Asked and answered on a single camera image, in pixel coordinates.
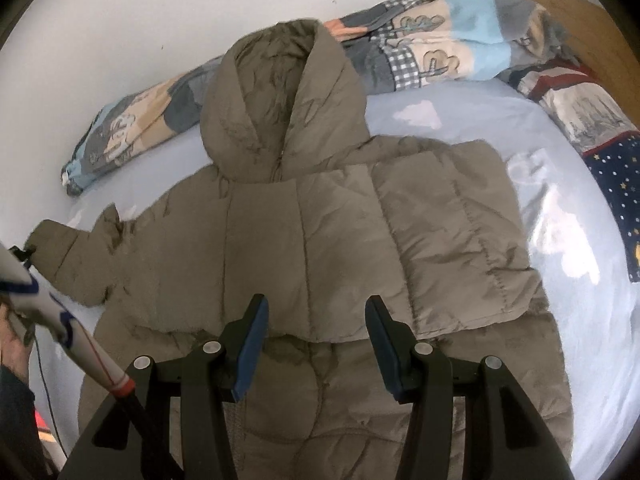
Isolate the olive puffer jacket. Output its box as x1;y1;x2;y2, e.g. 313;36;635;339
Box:
25;17;573;480

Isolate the patchwork patterned quilt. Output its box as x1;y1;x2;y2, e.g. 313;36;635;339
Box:
60;0;571;196

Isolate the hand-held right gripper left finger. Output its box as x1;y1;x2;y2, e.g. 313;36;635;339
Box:
62;294;271;480

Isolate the person's left forearm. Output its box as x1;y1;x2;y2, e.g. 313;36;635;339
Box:
0;305;56;480

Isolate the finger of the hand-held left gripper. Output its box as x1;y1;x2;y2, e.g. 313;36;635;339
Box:
9;245;38;267

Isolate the wooden headboard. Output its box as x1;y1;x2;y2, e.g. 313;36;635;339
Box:
524;0;640;126

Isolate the star print pillow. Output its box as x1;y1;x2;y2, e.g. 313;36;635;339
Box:
500;57;640;283

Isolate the bed with light blue sheet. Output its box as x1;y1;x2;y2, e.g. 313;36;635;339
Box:
30;80;640;480

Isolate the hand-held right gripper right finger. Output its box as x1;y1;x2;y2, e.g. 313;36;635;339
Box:
365;296;576;480

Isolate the thin black wire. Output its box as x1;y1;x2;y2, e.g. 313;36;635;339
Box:
32;337;68;461

